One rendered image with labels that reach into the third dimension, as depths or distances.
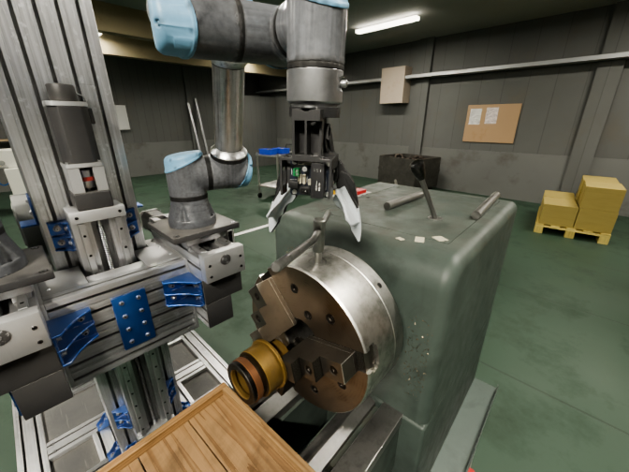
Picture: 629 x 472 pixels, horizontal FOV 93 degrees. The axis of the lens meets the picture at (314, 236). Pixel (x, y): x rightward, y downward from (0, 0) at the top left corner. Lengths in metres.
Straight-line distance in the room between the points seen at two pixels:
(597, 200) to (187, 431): 5.04
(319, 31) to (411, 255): 0.40
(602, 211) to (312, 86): 4.98
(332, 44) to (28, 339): 0.80
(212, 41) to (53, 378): 0.82
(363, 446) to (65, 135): 1.02
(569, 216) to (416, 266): 4.69
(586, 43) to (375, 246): 6.64
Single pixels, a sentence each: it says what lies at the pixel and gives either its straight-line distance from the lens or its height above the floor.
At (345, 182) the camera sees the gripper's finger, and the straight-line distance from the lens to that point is 0.46.
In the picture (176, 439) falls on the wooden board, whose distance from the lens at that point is 0.78.
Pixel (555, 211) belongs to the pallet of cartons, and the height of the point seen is 0.34.
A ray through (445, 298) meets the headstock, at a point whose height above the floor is 1.19.
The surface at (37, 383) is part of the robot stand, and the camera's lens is 0.98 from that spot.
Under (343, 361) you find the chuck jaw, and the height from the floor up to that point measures 1.13.
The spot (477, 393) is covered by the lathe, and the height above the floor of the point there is 0.54.
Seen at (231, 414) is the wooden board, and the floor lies 0.89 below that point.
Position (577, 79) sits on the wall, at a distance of 7.04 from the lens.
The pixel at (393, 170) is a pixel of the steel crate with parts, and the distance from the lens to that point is 6.92.
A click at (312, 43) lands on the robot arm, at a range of 0.41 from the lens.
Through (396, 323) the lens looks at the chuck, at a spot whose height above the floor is 1.13.
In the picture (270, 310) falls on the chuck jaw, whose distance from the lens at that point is 0.59.
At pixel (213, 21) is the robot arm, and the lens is 0.48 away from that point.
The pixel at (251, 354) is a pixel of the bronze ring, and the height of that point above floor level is 1.12.
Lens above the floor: 1.49
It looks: 21 degrees down
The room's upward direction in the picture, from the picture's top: straight up
